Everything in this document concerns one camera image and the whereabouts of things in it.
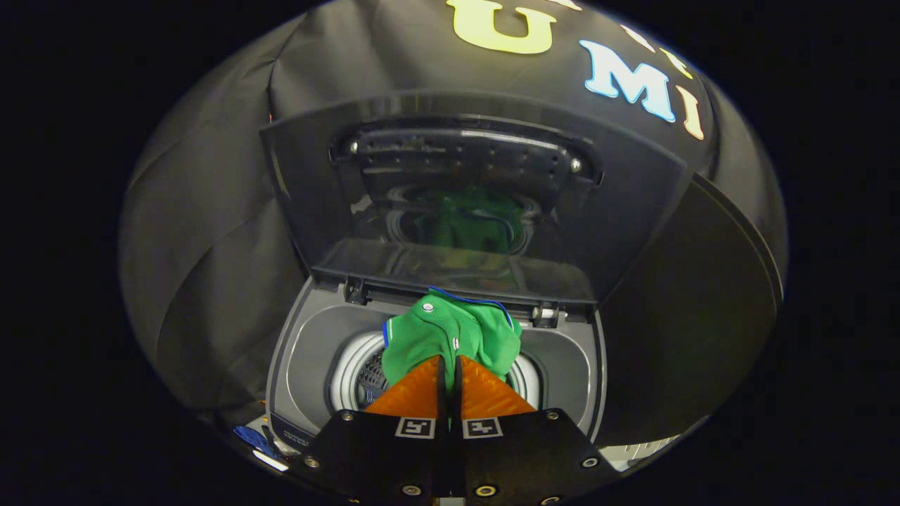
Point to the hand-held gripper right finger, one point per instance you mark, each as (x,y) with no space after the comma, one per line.
(527,457)

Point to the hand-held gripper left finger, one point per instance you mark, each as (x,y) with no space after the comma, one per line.
(387,457)

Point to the green polo shirt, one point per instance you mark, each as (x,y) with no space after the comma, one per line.
(436,334)

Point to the dark washing machine lid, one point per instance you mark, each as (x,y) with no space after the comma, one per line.
(302,190)

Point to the small blue object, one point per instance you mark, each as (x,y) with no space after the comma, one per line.
(254,439)

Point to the black backdrop cloth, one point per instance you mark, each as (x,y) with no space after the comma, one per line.
(204,246)

